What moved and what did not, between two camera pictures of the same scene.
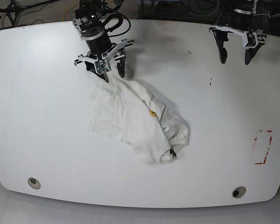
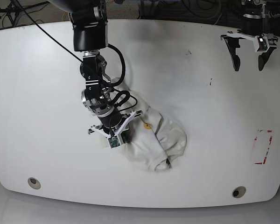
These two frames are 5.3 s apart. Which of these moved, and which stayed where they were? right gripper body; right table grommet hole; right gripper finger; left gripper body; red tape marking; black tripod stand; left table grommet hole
Moved: right gripper finger; right gripper body; left gripper body
Stayed: left table grommet hole; red tape marking; right table grommet hole; black tripod stand
